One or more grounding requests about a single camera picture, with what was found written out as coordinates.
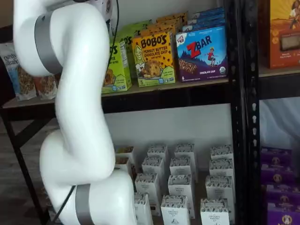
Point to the blue Zbar chocolate chip box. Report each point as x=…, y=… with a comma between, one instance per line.
x=208, y=20
x=204, y=26
x=211, y=12
x=201, y=56

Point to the black metal shelf frame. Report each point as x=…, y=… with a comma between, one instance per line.
x=253, y=70
x=236, y=117

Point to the large orange cardboard box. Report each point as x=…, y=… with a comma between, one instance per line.
x=281, y=35

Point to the white blue Purely Elizabeth bag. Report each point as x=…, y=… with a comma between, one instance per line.
x=22, y=86

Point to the green Bobo's apple pie box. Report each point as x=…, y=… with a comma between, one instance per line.
x=140, y=25
x=127, y=41
x=119, y=75

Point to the small white snack box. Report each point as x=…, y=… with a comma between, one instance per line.
x=122, y=165
x=125, y=152

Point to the wooden shelf board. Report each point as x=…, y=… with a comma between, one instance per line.
x=187, y=84
x=279, y=71

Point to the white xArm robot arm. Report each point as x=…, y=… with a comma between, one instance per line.
x=82, y=93

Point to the purple snack box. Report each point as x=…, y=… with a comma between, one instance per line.
x=279, y=175
x=284, y=216
x=276, y=155
x=283, y=195

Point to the white Organic Pantry box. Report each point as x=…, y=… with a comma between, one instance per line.
x=157, y=152
x=180, y=187
x=215, y=213
x=175, y=211
x=185, y=151
x=221, y=152
x=221, y=168
x=219, y=189
x=141, y=211
x=152, y=167
x=181, y=167
x=146, y=187

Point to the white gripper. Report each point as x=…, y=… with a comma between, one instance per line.
x=106, y=7

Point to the yellow Bobo's peanut butter box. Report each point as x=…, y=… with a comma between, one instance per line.
x=173, y=16
x=161, y=29
x=159, y=70
x=168, y=22

